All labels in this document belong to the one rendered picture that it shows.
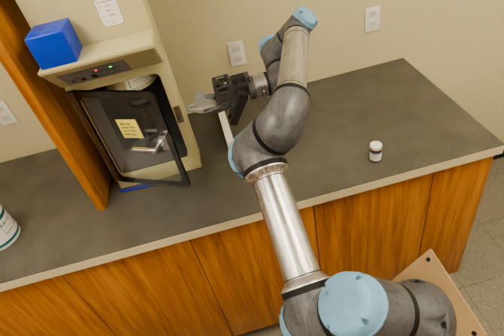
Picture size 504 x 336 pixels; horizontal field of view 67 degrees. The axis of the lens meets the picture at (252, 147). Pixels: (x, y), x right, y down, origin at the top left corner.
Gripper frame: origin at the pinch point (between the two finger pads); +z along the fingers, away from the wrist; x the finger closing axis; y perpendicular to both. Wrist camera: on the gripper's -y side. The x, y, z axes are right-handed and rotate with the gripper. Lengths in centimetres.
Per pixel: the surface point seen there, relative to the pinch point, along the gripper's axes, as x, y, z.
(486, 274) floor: 19, -128, -116
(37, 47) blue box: -2.3, 29.4, 32.8
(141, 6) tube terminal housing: -12.5, 29.9, 5.1
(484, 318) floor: 38, -127, -101
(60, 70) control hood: -1.5, 22.4, 30.3
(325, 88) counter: -41, -34, -58
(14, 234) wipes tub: -1, -32, 73
